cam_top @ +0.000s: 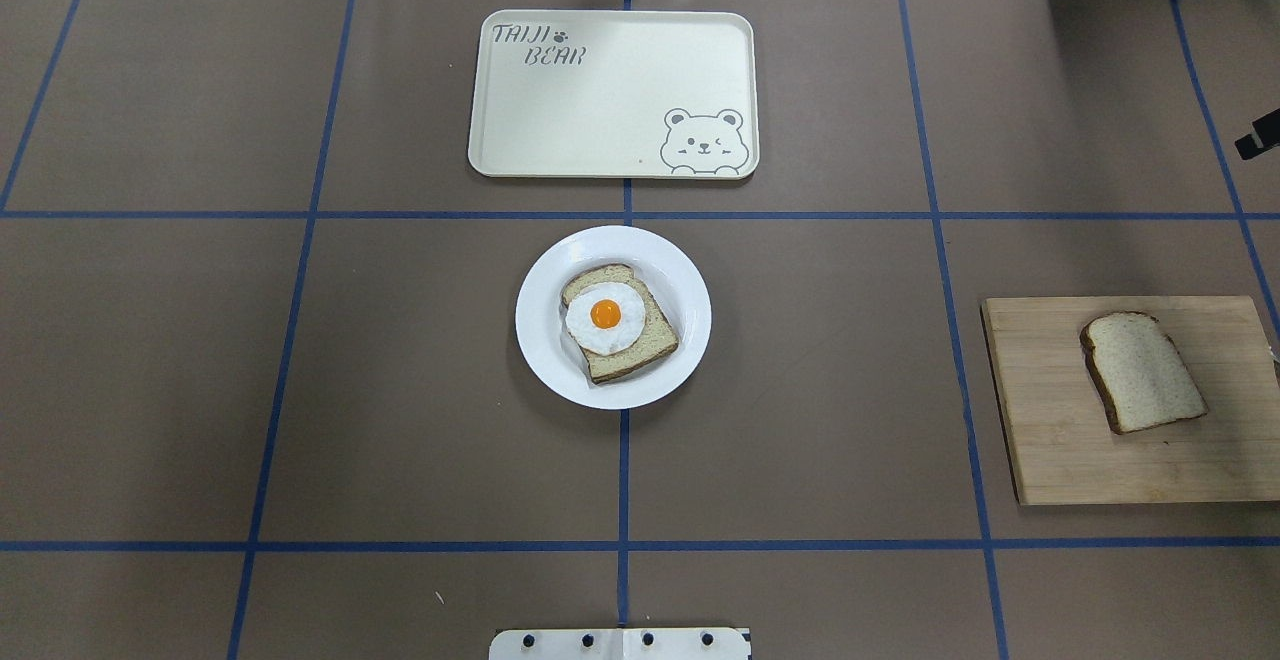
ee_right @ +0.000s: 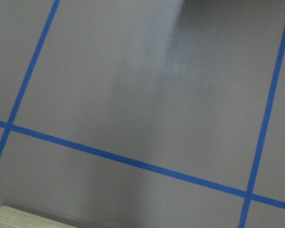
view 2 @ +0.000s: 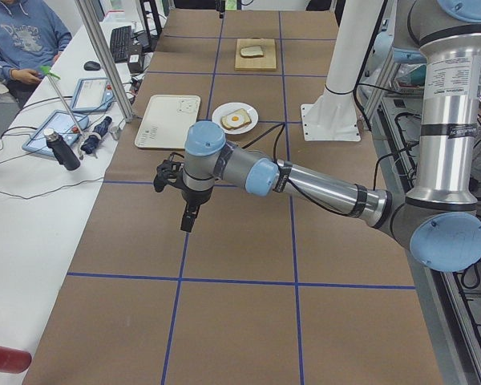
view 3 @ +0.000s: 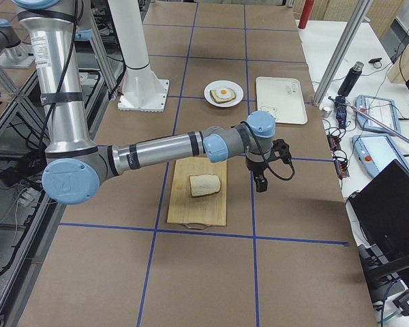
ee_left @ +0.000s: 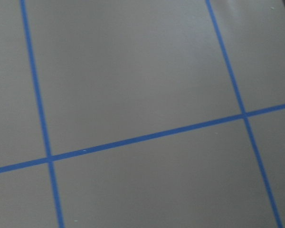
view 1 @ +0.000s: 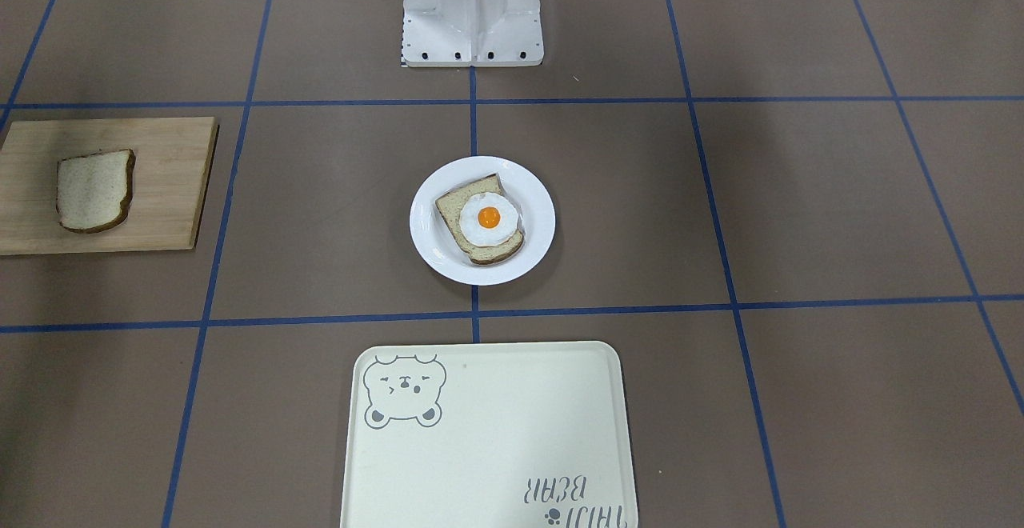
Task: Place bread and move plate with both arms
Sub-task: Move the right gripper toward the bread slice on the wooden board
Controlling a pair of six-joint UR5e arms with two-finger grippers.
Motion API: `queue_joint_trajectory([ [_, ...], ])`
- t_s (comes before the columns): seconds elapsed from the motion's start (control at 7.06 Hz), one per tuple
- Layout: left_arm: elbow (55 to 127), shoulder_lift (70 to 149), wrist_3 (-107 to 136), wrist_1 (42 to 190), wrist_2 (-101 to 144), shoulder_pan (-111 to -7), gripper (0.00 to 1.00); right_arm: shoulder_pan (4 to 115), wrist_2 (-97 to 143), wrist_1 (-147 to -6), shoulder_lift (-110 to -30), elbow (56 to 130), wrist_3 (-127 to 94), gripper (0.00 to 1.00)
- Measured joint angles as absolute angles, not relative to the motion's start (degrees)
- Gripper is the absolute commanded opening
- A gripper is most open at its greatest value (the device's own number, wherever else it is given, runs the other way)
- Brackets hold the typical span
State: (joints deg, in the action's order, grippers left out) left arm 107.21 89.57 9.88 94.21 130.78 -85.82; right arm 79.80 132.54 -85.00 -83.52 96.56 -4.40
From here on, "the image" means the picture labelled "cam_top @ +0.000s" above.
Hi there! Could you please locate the bread slice under egg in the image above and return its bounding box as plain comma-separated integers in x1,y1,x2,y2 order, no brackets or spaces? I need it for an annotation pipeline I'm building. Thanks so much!
561,263,680,385

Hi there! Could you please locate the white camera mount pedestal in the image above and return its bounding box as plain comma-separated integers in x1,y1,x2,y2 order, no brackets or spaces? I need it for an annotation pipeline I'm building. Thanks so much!
488,627,753,659

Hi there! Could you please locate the fried egg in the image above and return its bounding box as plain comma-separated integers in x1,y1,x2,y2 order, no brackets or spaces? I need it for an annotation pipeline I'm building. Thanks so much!
564,281,646,356

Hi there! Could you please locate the wooden cutting board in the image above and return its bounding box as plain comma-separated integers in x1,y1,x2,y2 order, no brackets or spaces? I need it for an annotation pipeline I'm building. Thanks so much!
980,295,1279,507

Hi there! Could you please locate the cream bear serving tray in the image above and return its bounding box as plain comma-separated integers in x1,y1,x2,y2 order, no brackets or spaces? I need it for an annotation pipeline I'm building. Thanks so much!
468,9,760,180

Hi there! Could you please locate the bread slice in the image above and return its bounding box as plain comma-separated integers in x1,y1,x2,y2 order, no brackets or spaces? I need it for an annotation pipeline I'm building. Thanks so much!
1079,312,1210,435
561,263,680,385

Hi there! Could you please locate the white round plate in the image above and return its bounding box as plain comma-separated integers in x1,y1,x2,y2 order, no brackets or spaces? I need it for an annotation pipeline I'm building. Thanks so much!
515,226,712,411

